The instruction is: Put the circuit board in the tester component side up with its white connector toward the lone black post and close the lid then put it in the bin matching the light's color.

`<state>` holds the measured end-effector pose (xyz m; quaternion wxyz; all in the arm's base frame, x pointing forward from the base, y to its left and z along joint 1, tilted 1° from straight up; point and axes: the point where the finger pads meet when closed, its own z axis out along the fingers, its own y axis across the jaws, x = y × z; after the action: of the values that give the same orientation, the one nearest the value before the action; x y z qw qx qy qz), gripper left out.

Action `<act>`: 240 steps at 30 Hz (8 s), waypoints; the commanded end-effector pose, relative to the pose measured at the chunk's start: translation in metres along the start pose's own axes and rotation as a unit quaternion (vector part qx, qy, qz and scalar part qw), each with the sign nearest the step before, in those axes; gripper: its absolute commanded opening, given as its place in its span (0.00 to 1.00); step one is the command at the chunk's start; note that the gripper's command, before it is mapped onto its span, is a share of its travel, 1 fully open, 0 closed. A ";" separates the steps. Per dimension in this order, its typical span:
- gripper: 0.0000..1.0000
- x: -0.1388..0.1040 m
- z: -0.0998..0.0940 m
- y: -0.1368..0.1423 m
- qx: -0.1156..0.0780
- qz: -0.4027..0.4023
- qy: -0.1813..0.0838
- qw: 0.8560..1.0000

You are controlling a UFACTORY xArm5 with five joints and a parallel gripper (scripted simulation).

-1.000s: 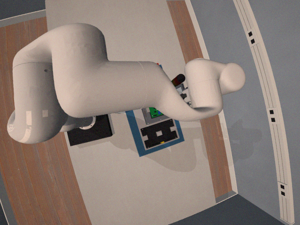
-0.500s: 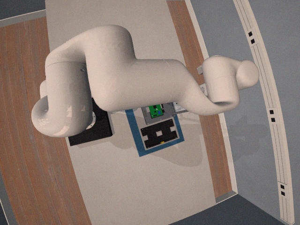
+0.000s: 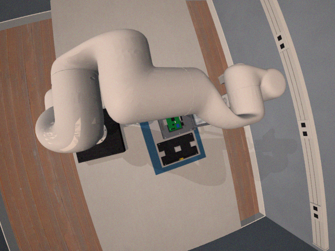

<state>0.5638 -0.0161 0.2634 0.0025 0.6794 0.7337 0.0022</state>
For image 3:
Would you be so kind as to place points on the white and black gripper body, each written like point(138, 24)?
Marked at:
point(225, 98)

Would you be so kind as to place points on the green circuit board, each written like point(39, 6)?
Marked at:
point(173, 123)

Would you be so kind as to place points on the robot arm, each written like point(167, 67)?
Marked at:
point(135, 91)

